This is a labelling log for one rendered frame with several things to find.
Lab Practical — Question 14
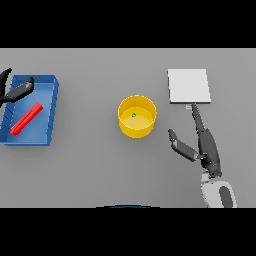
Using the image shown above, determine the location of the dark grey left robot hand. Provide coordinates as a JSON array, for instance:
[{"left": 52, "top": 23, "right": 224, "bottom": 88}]
[{"left": 0, "top": 67, "right": 35, "bottom": 108}]

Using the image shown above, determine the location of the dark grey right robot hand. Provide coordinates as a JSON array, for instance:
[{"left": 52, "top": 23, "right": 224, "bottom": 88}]
[{"left": 167, "top": 102, "right": 223, "bottom": 179}]

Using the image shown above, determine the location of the red beaker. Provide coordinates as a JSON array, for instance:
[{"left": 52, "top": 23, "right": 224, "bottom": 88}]
[{"left": 9, "top": 101, "right": 44, "bottom": 137}]

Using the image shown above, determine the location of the pale square measuring scale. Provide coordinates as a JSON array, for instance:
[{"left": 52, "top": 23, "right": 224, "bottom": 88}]
[{"left": 166, "top": 68, "right": 212, "bottom": 110}]

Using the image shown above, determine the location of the yellow bowl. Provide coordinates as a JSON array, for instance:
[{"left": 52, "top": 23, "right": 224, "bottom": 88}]
[{"left": 117, "top": 94, "right": 158, "bottom": 139}]

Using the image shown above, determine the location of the blue plastic tray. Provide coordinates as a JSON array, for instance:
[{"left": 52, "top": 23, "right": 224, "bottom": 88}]
[{"left": 0, "top": 74, "right": 60, "bottom": 147}]

